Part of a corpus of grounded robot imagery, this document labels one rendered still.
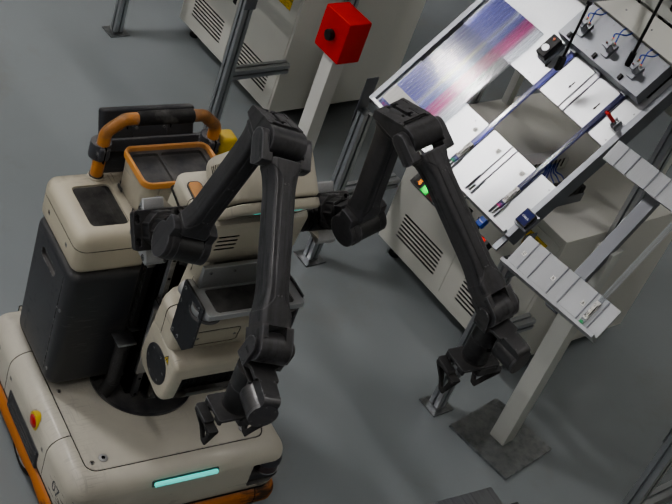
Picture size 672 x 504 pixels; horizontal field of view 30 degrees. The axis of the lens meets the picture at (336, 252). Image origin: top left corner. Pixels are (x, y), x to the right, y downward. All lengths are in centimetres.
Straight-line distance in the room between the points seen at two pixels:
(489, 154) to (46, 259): 138
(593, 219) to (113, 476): 179
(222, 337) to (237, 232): 36
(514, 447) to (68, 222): 174
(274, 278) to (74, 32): 316
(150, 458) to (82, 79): 212
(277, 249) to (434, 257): 216
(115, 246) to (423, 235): 162
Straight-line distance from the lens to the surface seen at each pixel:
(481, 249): 249
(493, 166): 376
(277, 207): 225
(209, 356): 299
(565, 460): 416
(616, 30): 383
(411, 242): 443
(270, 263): 222
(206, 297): 278
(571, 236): 397
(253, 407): 219
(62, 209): 306
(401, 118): 249
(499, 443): 407
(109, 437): 326
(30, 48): 510
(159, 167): 308
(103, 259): 303
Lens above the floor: 271
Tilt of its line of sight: 37 degrees down
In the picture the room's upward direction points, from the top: 22 degrees clockwise
